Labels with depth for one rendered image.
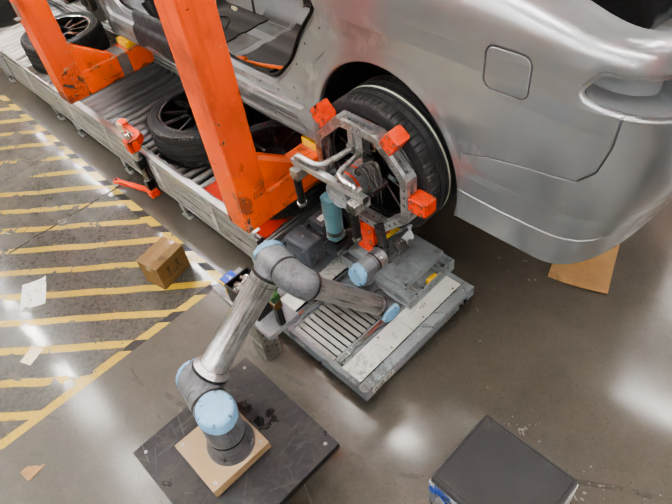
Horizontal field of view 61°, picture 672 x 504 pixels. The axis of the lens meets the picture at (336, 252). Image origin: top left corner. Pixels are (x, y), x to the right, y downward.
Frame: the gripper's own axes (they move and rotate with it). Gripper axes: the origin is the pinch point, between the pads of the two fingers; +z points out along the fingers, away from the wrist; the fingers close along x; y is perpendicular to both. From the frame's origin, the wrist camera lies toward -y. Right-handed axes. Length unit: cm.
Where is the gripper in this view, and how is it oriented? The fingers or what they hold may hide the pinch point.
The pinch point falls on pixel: (409, 225)
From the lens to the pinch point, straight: 256.5
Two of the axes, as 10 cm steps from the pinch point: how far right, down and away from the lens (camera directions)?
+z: 7.0, -5.7, 4.2
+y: 5.8, 8.1, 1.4
